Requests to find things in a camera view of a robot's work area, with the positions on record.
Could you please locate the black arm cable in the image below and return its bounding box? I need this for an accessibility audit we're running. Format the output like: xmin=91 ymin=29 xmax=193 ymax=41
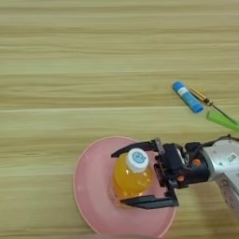
xmin=186 ymin=134 xmax=239 ymax=153

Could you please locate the orange juice bottle white cap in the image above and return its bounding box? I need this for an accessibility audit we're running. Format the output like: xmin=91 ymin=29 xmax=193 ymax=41
xmin=106 ymin=148 xmax=154 ymax=209

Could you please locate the pink round plate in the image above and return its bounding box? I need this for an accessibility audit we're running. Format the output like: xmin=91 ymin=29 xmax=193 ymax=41
xmin=73 ymin=135 xmax=177 ymax=239

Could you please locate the screwdriver with yellow handle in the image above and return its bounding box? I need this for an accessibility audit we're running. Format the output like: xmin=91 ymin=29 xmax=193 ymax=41
xmin=189 ymin=87 xmax=239 ymax=125

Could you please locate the blue glue stick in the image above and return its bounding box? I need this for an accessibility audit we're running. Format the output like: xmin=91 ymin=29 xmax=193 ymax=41
xmin=172 ymin=80 xmax=204 ymax=114

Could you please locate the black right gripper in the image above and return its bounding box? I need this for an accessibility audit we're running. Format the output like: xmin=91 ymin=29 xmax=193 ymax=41
xmin=110 ymin=138 xmax=210 ymax=210

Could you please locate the green plastic stick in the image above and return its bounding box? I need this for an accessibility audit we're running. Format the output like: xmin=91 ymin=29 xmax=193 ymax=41
xmin=205 ymin=109 xmax=239 ymax=134

